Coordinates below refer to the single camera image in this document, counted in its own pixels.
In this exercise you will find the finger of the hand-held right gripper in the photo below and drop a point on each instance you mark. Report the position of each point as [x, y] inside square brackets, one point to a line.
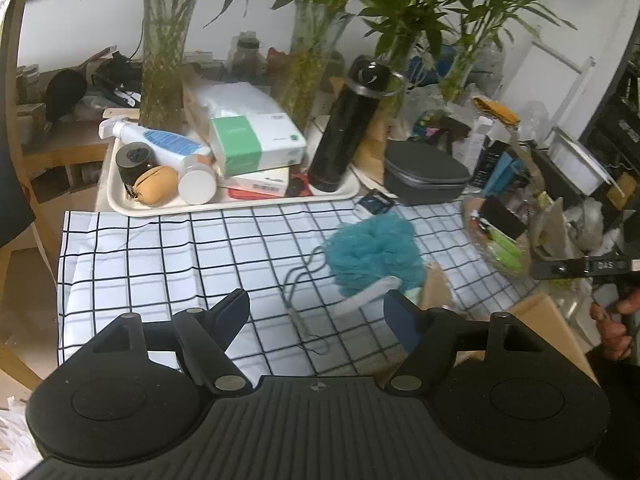
[575, 267]

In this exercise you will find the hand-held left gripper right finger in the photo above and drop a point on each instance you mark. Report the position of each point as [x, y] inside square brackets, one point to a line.
[400, 320]

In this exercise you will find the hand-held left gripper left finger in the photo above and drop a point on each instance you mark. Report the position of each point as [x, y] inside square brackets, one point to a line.
[235, 312]

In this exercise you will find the teal mesh bath loofah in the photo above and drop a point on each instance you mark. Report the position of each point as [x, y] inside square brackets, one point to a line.
[370, 255]

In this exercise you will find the green wet wipes pack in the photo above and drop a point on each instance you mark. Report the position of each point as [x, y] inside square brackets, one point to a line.
[505, 252]

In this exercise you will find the person's right hand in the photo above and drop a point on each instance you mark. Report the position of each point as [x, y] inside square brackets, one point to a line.
[612, 327]

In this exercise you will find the pale blue plastic packet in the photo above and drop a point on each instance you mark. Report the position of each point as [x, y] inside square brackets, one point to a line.
[370, 296]

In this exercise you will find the cardboard box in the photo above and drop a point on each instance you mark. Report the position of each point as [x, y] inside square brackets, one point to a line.
[550, 322]

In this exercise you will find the white plastic basket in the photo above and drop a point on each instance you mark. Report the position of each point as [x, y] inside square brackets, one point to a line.
[580, 157]

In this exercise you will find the blue books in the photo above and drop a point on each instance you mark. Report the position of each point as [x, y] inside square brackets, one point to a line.
[507, 172]

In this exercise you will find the small black card packet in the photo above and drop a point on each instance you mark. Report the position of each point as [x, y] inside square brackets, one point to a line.
[375, 203]

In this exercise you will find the cream plastic tray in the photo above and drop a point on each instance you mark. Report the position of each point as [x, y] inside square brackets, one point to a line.
[165, 207]

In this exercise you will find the red white flat box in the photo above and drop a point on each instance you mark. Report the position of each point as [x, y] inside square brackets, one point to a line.
[260, 182]

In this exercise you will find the black upright box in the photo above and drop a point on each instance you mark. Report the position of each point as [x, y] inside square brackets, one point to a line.
[490, 162]

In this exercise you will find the orange bottle with white cap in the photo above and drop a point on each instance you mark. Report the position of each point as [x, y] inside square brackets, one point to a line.
[197, 180]

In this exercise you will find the tan round pouch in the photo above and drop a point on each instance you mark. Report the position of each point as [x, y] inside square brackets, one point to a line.
[157, 186]

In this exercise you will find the grey zip case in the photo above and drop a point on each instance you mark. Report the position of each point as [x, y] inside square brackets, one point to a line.
[425, 172]

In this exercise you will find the black shelf unit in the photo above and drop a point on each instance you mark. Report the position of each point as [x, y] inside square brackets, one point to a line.
[617, 115]

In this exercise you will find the tall white carton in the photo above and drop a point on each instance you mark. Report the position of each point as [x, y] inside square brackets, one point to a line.
[477, 142]

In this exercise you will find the green white tissue box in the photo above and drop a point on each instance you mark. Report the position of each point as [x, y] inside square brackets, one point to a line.
[255, 142]

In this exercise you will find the orange yellow folded pouch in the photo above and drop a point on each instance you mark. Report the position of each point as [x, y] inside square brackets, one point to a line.
[496, 110]

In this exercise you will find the black round jar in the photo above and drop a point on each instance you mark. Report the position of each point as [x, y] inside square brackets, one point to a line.
[134, 160]

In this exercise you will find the white blue spray bottle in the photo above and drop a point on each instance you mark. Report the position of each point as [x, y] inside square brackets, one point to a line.
[160, 141]

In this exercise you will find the white metal rack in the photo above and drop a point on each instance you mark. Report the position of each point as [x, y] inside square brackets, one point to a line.
[570, 80]

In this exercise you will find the black thermos bottle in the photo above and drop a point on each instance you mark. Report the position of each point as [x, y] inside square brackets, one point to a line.
[345, 125]

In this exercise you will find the white plastic wrapped pack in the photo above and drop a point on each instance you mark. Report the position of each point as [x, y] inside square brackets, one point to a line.
[232, 97]

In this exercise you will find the bamboo plant in glass vase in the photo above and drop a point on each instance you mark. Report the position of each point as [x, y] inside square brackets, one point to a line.
[162, 70]
[462, 67]
[395, 30]
[307, 75]

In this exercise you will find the wooden side table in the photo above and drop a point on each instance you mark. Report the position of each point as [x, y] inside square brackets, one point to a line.
[55, 142]

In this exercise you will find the dark glass jar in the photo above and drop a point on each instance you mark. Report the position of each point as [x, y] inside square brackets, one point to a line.
[247, 52]

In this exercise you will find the black round brush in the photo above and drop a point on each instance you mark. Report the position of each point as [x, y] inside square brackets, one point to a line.
[65, 92]

